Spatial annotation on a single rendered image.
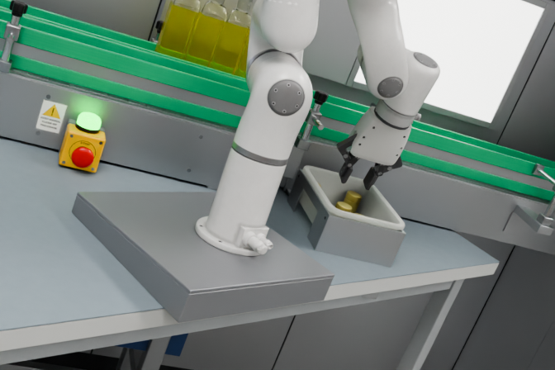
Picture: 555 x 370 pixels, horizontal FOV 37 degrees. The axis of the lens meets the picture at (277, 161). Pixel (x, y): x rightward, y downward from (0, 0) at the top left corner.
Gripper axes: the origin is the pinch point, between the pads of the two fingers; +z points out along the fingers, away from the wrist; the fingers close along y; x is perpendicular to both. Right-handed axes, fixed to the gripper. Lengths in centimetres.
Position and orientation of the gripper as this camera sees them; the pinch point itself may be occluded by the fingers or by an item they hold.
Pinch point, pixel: (358, 175)
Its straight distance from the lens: 167.2
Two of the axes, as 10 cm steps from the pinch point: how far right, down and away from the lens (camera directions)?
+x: 1.0, 6.0, -7.9
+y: -9.2, -2.5, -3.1
